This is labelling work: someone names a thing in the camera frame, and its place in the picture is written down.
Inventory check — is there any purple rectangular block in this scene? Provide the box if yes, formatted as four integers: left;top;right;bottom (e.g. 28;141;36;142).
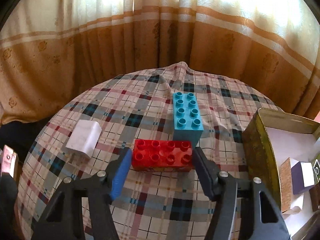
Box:
291;161;315;194

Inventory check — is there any green building block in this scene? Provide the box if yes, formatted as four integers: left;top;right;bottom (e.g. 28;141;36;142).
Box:
312;159;320;184

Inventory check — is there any red building brick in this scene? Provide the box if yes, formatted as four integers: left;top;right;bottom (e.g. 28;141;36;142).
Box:
131;139;193;172

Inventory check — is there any white tissue packet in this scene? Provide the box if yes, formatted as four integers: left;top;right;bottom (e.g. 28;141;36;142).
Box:
279;158;304;215

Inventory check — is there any gold metal tin box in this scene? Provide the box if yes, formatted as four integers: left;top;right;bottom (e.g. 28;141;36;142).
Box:
242;108;319;239

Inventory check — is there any white paper tin liner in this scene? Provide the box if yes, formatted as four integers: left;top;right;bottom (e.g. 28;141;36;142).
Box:
266;127;319;236

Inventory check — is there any white charger adapter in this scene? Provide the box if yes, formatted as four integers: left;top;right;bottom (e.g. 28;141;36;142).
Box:
66;120;102;158

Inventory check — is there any checkered tablecloth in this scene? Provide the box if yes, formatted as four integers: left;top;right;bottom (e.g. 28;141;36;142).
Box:
18;62;276;239

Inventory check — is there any blue building brick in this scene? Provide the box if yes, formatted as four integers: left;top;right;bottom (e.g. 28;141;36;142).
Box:
172;92;204;148

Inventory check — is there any cream and brown curtain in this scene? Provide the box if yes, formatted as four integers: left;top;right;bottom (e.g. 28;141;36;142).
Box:
1;0;319;124

